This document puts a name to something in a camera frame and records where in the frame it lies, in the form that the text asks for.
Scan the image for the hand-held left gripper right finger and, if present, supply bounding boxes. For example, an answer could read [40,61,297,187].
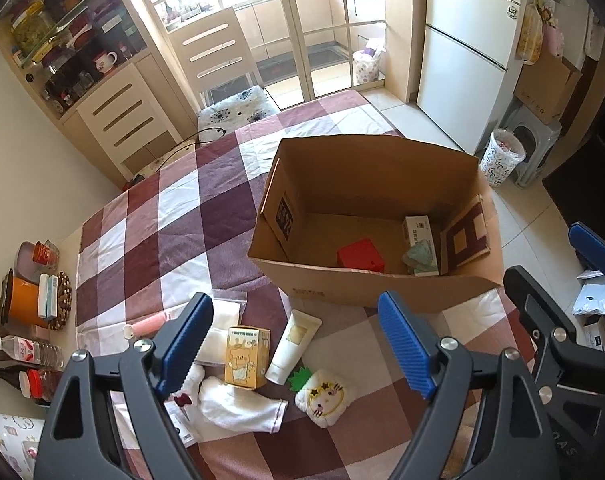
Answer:
[377,290,553,480]

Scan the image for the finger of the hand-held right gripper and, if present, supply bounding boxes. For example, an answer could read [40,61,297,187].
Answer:
[505,266,583,403]
[569,221,605,311]

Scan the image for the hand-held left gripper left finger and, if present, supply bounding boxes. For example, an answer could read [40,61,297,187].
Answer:
[35,291,216,480]

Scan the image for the zip bag of cotton pads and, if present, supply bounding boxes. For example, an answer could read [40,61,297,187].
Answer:
[195,297,247,366]

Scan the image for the yellow cartoon carton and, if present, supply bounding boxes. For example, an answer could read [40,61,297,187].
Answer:
[224,326,272,390]

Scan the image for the white fluffy sock with bow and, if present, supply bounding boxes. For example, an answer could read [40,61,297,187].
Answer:
[170,362,289,435]

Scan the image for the white pineapple plush toy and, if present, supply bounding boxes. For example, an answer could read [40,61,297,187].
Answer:
[288,366,362,428]

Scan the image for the brown cardboard box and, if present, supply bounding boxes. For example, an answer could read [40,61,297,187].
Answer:
[246,133,503,313]

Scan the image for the green tissue pack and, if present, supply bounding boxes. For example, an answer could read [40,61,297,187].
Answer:
[401,215,441,277]

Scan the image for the small red box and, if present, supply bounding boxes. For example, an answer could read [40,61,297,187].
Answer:
[337,238,387,273]

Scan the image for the orange container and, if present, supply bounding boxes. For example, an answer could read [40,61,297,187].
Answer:
[0,270,50,328]

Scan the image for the pink bottle with white cap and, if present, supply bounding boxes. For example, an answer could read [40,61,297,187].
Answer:
[124,310,176,338]

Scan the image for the white mailing bags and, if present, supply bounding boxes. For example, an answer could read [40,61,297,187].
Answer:
[573,270,605,316]

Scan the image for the black floor mat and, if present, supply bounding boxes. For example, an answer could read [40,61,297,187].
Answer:
[541,157,605,233]

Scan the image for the white labelled packet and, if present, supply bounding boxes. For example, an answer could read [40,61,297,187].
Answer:
[165,400,198,446]

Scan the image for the cream squeeze tube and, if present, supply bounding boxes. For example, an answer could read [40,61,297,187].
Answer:
[265,309,322,386]

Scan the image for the grey plastic stool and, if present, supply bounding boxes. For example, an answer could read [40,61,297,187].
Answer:
[500,97,563,188]

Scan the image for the checked tablecloth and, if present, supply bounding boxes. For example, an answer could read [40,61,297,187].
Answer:
[75,89,513,480]

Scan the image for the beaded wooden trivet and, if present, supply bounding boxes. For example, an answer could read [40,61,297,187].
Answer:
[47,271,73,332]

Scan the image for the squiggle patterned waste bin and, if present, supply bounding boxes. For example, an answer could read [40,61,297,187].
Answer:
[480,128,526,187]

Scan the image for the white and blue box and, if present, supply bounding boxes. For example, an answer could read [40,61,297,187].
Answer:
[37,272,60,320]

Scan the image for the red lidded jar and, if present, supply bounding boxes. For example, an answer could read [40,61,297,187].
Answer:
[17,367,66,406]

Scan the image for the clear water bottle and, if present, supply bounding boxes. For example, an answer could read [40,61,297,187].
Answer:
[0,334,64,368]

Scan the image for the glass cup with red print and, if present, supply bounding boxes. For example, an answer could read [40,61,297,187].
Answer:
[32,240,60,268]

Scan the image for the closed cardboard carton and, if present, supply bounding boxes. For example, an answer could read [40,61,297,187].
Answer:
[513,50,583,126]

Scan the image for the pink bowl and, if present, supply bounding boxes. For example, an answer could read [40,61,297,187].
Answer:
[15,241,48,281]

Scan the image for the dark glass bottle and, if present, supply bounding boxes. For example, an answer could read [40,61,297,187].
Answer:
[0,362,28,391]

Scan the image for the printed white packet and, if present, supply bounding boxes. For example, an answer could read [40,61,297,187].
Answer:
[0,412,46,480]

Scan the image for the pink hanging bag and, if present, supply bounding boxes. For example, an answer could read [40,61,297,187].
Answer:
[543,22,566,58]

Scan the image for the yellow hanging bag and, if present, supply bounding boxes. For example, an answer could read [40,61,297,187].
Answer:
[515,2,543,66]

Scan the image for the white refrigerator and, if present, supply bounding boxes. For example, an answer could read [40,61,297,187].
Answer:
[415,0,526,153]

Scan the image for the floral seat cushion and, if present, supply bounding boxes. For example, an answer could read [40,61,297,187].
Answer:
[196,85,278,131]

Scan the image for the glass shelf display cabinet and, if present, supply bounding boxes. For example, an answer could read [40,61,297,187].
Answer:
[0,0,203,191]

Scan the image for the dotted waste bin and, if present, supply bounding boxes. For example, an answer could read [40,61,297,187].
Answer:
[353,37,386,86]

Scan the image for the white mug with red print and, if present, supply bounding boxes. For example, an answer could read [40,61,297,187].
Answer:
[91,50,118,75]

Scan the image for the kitchen floor mat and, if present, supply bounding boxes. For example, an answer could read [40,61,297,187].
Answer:
[255,42,351,86]

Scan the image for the glass sliding door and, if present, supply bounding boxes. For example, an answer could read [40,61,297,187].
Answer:
[125,0,418,111]

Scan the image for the kitchen base cabinets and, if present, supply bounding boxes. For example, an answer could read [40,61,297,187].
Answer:
[167,0,388,61]

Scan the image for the large glass pickle jar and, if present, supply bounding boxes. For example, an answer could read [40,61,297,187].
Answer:
[10,2,56,56]

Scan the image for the black cable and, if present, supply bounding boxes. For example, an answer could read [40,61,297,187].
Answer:
[127,127,228,186]

